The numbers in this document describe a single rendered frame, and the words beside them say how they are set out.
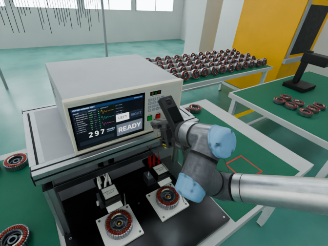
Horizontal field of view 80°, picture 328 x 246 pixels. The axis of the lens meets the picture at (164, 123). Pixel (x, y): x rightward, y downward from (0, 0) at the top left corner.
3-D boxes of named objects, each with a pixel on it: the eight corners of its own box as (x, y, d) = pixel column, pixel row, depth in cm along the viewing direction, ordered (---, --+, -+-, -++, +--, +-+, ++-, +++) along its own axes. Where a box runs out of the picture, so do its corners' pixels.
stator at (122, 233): (137, 230, 79) (137, 226, 77) (111, 246, 74) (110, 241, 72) (126, 209, 87) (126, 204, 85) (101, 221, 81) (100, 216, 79)
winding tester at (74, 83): (177, 122, 88) (183, 79, 76) (75, 155, 66) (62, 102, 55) (137, 89, 114) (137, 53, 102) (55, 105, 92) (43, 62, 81)
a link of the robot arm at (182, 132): (184, 126, 52) (206, 118, 56) (174, 124, 56) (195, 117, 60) (188, 152, 54) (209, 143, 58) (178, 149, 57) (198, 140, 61)
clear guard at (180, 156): (230, 175, 78) (234, 165, 75) (184, 203, 67) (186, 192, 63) (181, 132, 100) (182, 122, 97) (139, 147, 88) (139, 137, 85)
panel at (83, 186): (172, 154, 120) (177, 113, 103) (53, 204, 87) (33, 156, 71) (171, 153, 121) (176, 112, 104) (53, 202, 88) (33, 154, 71)
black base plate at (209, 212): (229, 220, 89) (230, 218, 88) (86, 330, 58) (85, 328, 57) (170, 157, 121) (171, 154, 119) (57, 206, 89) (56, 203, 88)
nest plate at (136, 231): (144, 234, 80) (144, 232, 79) (108, 255, 73) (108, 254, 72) (128, 205, 90) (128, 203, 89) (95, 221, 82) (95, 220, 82)
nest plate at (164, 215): (189, 206, 92) (189, 204, 91) (162, 222, 84) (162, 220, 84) (171, 183, 102) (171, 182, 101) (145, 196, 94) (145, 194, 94)
